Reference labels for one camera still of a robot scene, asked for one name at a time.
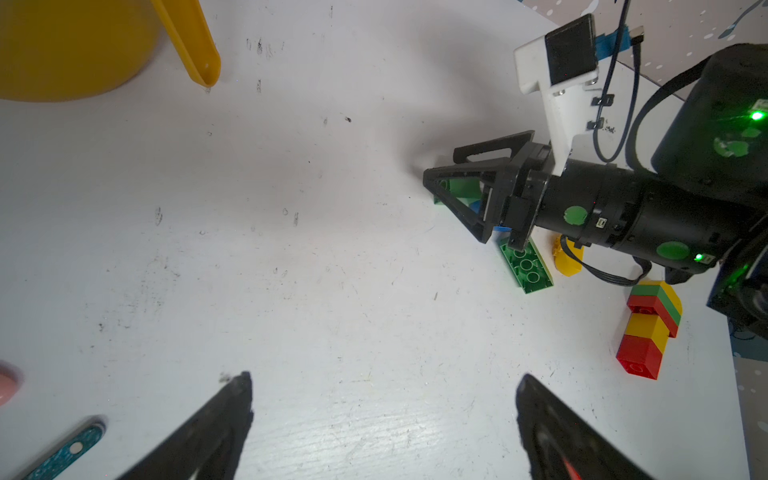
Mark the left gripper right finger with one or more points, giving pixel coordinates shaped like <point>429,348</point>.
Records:
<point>552,432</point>

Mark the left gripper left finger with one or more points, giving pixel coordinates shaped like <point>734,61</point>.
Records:
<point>209,444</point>

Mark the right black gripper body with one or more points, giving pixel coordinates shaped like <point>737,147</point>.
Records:
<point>588,203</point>

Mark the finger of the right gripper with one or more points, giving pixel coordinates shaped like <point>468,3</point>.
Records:
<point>513,143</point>
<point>501,171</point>

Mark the green square lego brick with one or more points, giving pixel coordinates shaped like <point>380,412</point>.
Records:
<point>467,190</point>

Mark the green long lego brick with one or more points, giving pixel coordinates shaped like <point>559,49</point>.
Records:
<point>647,291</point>
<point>527,266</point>

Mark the red long lego brick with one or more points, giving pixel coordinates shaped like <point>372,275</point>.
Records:
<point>655,305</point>

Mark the yellow curved lego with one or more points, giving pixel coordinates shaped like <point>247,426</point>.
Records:
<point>566,265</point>
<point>668,290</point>

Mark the red square lego brick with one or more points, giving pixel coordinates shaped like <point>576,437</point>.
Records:
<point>572,473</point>
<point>640,356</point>

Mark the yellow square lego brick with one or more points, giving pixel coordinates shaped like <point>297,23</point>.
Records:
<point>650,327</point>

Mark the yellow pot with black lid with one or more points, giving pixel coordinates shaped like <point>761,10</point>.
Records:
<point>54,51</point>

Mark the metal fork green handle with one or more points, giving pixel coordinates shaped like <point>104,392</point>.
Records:
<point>67,452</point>

